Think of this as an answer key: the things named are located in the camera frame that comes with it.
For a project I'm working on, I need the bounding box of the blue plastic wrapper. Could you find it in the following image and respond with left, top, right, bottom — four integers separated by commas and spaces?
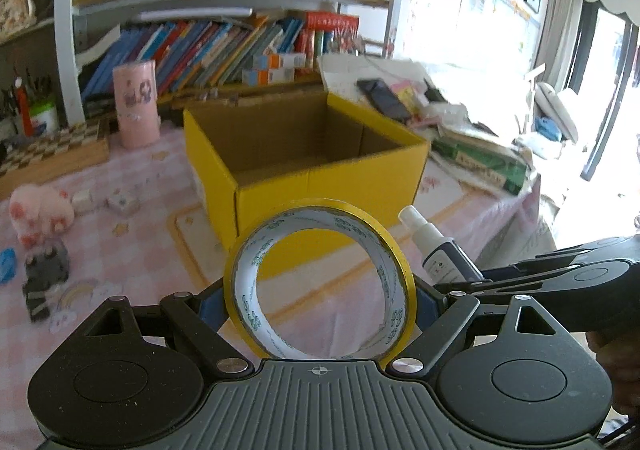
0, 246, 17, 285

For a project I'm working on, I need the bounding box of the black smartphone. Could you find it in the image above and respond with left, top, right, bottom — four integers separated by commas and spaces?
357, 78, 413, 122

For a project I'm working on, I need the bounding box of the pink cylindrical pen holder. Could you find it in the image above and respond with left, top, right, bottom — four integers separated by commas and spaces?
112, 60, 161, 149

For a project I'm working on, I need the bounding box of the person's right hand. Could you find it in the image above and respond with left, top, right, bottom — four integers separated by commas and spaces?
586, 329, 640, 417

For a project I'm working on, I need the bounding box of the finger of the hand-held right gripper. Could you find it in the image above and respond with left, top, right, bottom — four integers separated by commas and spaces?
434, 266, 576, 302
481, 236, 640, 277

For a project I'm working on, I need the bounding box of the white spray bottle blue label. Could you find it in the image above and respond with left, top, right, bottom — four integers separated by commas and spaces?
398, 205, 483, 283

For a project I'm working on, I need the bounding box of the red glue bottle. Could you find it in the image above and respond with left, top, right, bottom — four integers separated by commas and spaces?
14, 77, 33, 137

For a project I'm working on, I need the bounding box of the wooden chessboard box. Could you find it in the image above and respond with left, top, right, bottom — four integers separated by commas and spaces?
0, 119, 111, 198

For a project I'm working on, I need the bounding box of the orange and white small box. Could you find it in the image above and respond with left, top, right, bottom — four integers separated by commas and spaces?
252, 53, 307, 71
242, 67, 296, 86

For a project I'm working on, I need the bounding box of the green and white pen cup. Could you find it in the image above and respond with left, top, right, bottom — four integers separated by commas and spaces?
27, 100, 60, 136

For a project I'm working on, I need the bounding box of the yellow cardboard box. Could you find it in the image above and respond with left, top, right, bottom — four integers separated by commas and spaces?
183, 91, 431, 253

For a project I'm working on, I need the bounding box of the small patterned paper box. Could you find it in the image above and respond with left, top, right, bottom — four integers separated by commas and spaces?
106, 187, 142, 216

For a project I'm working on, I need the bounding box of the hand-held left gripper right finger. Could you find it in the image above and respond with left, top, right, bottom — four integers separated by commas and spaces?
387, 280, 570, 377

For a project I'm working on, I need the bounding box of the red book box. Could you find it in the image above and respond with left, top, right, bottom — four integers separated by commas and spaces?
305, 12, 361, 56

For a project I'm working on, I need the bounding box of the pink checkered cloth-covered desktop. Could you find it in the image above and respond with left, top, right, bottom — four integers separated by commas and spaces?
0, 120, 556, 361

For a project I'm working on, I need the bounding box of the row of colourful books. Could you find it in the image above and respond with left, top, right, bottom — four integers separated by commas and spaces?
82, 12, 308, 101

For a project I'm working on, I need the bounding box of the white bookshelf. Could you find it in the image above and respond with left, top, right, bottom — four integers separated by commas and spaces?
0, 0, 416, 131

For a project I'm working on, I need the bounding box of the pink pig plush toy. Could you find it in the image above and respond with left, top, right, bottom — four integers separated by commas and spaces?
9, 183, 76, 248

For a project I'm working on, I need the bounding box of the pile of white papers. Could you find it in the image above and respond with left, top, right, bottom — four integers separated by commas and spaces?
317, 52, 501, 131

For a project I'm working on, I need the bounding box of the small white eraser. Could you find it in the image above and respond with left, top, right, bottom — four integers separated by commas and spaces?
71, 190, 97, 213

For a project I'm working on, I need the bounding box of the thick green book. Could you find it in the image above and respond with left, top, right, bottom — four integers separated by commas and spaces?
432, 130, 528, 196

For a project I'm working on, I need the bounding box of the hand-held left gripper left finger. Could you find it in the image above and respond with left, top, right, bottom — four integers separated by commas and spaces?
80, 279, 253, 379

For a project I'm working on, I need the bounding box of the yellow adhesive tape roll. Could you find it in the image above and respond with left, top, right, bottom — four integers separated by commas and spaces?
223, 198, 416, 362

